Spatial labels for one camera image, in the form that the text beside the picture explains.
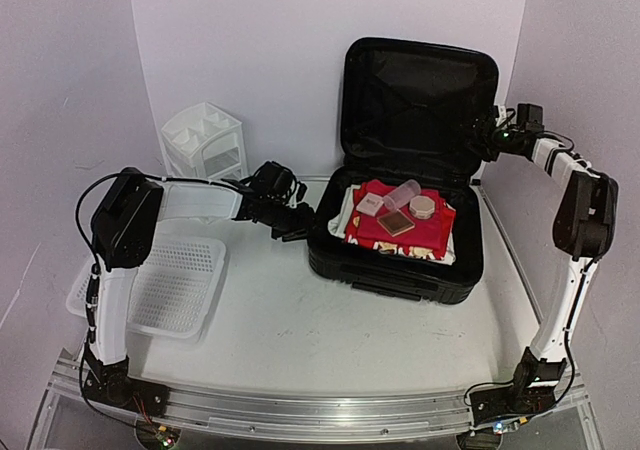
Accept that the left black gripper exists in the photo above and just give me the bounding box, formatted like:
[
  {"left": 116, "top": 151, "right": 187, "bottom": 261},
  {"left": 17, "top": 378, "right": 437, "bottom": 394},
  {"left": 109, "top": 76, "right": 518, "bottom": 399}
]
[{"left": 263, "top": 199, "right": 326, "bottom": 244}]

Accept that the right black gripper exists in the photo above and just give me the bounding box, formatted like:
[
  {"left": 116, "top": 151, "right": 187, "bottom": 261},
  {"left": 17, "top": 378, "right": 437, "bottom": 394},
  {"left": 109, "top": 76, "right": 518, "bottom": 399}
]
[{"left": 454, "top": 114, "right": 521, "bottom": 161}]

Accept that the black ribbed hard-shell suitcase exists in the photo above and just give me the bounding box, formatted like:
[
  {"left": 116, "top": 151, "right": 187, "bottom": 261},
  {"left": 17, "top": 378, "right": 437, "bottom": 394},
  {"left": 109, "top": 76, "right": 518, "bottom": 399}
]
[{"left": 307, "top": 37, "right": 499, "bottom": 305}]

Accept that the translucent pink cylindrical container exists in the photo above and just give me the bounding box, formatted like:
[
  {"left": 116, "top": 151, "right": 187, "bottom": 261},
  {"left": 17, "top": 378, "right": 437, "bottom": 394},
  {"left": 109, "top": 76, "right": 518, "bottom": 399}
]
[{"left": 383, "top": 179, "right": 421, "bottom": 211}]

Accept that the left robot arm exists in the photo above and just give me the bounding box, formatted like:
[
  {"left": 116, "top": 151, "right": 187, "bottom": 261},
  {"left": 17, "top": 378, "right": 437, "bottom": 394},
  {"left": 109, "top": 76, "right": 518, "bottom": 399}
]
[{"left": 79, "top": 161, "right": 315, "bottom": 416}]

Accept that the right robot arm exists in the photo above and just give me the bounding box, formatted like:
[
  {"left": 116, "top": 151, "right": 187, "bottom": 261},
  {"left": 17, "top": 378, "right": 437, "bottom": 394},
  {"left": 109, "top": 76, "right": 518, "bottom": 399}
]
[{"left": 464, "top": 103, "right": 619, "bottom": 432}]

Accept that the small pink square box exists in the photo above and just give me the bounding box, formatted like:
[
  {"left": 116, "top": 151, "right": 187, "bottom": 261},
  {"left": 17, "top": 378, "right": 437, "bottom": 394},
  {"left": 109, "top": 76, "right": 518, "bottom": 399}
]
[{"left": 355, "top": 193, "right": 384, "bottom": 217}]

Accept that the red patterned folded garment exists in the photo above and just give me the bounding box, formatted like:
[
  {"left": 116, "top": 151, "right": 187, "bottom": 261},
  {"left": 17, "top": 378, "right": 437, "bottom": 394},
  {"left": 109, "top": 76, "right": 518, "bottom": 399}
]
[{"left": 344, "top": 182, "right": 459, "bottom": 262}]

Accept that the octagonal beige powder jar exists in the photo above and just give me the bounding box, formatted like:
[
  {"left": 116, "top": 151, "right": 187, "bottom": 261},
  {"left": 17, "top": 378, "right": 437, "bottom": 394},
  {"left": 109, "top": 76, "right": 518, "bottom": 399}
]
[{"left": 408, "top": 195, "right": 437, "bottom": 220}]

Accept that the square bronze compact case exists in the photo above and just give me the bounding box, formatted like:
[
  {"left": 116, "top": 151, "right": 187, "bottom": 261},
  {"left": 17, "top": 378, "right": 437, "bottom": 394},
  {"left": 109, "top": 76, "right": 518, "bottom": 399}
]
[{"left": 377, "top": 211, "right": 415, "bottom": 236}]

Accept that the magenta folded cloth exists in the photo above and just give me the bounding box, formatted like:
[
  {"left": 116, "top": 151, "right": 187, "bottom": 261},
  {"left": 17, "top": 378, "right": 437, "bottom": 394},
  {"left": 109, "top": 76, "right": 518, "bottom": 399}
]
[{"left": 348, "top": 180, "right": 456, "bottom": 256}]

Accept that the white plastic drawer organizer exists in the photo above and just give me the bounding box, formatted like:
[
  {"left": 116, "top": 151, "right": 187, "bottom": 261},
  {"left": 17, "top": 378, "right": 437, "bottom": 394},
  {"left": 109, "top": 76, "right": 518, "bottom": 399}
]
[{"left": 160, "top": 102, "right": 248, "bottom": 179}]

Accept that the white perforated plastic basket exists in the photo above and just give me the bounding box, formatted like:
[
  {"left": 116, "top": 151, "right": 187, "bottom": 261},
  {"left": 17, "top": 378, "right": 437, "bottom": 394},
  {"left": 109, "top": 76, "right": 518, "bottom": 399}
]
[{"left": 65, "top": 237, "right": 227, "bottom": 342}]

